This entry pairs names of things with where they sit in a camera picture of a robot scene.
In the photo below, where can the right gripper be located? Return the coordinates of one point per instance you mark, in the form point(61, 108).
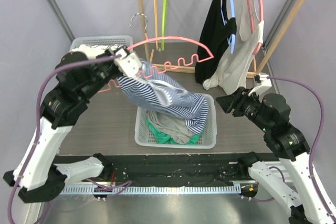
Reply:
point(237, 103)

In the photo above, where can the grey tank top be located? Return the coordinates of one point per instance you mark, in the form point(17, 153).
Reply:
point(167, 124)

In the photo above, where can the light blue hanger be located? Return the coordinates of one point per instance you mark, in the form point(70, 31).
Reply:
point(231, 11)

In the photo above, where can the pink wavy hanger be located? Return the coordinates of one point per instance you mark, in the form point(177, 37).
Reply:
point(173, 51)

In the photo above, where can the green tank top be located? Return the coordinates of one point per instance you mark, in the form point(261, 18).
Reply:
point(175, 138)

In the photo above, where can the black tank top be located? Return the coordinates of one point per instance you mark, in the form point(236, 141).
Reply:
point(204, 70)

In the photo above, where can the blue striped tank top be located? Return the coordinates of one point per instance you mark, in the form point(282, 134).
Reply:
point(155, 91)

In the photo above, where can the lime green hanger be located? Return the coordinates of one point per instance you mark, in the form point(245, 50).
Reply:
point(164, 16)

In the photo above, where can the yellow hanger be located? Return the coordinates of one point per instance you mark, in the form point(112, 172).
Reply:
point(155, 6)

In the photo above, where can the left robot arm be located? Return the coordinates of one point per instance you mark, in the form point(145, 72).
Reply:
point(63, 97)

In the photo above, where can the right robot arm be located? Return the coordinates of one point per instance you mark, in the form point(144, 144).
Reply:
point(271, 114)

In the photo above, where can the white tank top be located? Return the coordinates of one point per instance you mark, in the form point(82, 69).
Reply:
point(232, 69)

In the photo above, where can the pink hanger right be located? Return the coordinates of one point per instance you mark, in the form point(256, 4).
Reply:
point(256, 10)

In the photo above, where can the white plastic basket centre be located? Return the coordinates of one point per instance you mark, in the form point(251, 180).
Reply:
point(144, 137)

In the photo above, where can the white plastic basket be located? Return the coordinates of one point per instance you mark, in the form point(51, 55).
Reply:
point(144, 137)
point(104, 42)

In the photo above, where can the white plastic basket back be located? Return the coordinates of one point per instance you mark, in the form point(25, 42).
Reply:
point(104, 42)

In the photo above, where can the white folded cloth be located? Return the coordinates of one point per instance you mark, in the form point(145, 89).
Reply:
point(94, 51)

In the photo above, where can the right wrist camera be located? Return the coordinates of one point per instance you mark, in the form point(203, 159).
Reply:
point(262, 84)

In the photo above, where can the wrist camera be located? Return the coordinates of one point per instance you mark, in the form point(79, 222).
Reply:
point(262, 84)
point(127, 62)

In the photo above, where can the white cable duct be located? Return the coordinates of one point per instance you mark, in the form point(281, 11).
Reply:
point(90, 189)

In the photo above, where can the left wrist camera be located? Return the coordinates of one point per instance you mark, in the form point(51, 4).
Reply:
point(127, 62)

